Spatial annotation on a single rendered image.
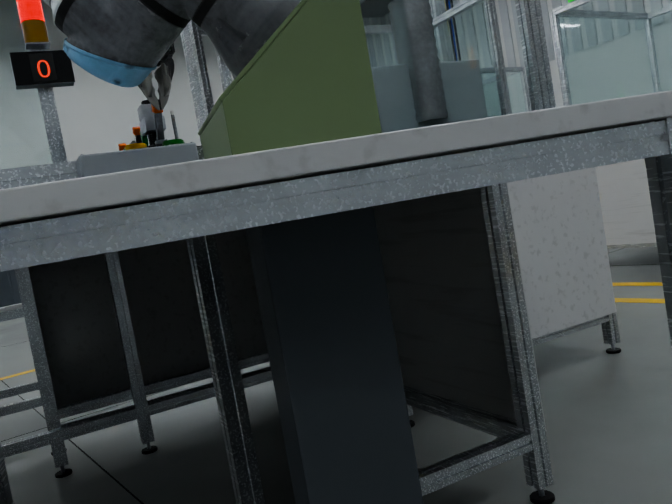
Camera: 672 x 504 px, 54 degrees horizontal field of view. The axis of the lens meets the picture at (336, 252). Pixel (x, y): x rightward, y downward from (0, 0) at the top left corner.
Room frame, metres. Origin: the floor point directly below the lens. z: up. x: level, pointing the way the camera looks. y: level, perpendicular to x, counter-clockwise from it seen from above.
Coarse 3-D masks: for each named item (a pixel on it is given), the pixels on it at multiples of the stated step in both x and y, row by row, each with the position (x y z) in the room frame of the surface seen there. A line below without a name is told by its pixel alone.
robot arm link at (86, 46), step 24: (48, 0) 0.92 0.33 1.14; (72, 0) 0.89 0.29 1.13; (96, 0) 0.90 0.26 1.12; (120, 0) 0.89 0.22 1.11; (72, 24) 0.91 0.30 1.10; (96, 24) 0.90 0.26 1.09; (120, 24) 0.90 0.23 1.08; (144, 24) 0.90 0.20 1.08; (168, 24) 0.91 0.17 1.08; (72, 48) 0.92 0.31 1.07; (96, 48) 0.91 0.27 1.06; (120, 48) 0.91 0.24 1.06; (144, 48) 0.92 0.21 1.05; (168, 48) 0.96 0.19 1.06; (96, 72) 0.92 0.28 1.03; (120, 72) 0.93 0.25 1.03; (144, 72) 0.96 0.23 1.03
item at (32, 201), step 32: (640, 96) 0.74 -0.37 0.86; (416, 128) 0.68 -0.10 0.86; (448, 128) 0.68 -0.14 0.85; (480, 128) 0.69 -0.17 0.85; (512, 128) 0.70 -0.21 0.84; (544, 128) 0.71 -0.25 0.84; (576, 128) 0.72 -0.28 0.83; (608, 128) 0.79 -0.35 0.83; (224, 160) 0.63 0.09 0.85; (256, 160) 0.64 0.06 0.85; (288, 160) 0.64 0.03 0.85; (320, 160) 0.65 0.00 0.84; (352, 160) 0.66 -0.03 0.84; (384, 160) 0.67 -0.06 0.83; (0, 192) 0.58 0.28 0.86; (32, 192) 0.59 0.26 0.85; (64, 192) 0.59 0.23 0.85; (96, 192) 0.60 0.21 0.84; (128, 192) 0.61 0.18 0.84; (160, 192) 0.61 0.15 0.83; (192, 192) 0.62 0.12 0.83; (0, 224) 0.60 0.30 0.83
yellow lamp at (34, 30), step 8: (24, 24) 1.45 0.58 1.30; (32, 24) 1.45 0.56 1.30; (40, 24) 1.46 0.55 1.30; (24, 32) 1.46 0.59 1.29; (32, 32) 1.45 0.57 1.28; (40, 32) 1.46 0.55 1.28; (24, 40) 1.46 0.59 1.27; (32, 40) 1.45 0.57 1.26; (40, 40) 1.46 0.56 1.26; (48, 40) 1.48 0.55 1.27
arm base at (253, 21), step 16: (208, 0) 0.88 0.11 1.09; (224, 0) 0.88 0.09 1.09; (240, 0) 0.88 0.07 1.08; (256, 0) 0.88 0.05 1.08; (272, 0) 0.88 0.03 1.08; (288, 0) 0.89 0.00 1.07; (208, 16) 0.90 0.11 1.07; (224, 16) 0.89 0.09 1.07; (240, 16) 0.88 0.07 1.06; (256, 16) 0.87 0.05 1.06; (272, 16) 0.87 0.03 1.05; (208, 32) 0.92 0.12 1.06; (224, 32) 0.90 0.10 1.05; (240, 32) 0.88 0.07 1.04; (256, 32) 0.88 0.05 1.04; (272, 32) 0.88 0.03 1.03; (224, 48) 0.91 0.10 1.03; (240, 48) 0.89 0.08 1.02; (256, 48) 0.88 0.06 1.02; (240, 64) 0.91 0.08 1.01
